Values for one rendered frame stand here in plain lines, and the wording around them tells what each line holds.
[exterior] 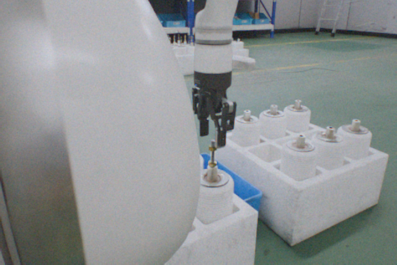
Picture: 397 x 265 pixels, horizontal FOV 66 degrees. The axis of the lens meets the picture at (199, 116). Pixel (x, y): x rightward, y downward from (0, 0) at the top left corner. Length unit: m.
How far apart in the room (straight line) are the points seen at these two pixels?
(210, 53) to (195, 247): 0.38
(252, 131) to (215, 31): 0.52
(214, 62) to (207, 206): 0.31
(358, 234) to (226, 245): 0.45
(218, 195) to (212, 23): 0.35
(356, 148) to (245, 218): 0.47
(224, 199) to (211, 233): 0.08
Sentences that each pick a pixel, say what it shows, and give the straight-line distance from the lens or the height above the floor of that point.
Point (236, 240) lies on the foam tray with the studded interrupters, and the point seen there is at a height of 0.13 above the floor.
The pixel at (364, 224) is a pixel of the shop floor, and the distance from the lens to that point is 1.09.
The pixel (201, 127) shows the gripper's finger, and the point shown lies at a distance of 0.67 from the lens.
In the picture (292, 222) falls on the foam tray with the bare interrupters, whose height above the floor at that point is 0.08.
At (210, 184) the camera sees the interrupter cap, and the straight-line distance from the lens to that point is 0.68.
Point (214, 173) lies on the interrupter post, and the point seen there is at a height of 0.27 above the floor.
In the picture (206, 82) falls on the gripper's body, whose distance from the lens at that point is 0.58.
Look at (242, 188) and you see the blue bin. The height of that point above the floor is 0.09.
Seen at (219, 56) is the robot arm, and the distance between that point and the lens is 0.57.
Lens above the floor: 0.61
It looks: 20 degrees down
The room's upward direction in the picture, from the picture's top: straight up
